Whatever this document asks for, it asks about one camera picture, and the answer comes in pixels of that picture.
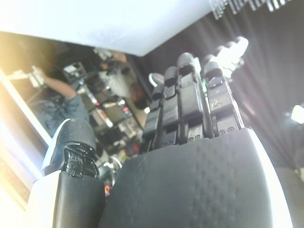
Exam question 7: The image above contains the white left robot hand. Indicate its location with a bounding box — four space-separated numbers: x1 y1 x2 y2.
25 53 294 228

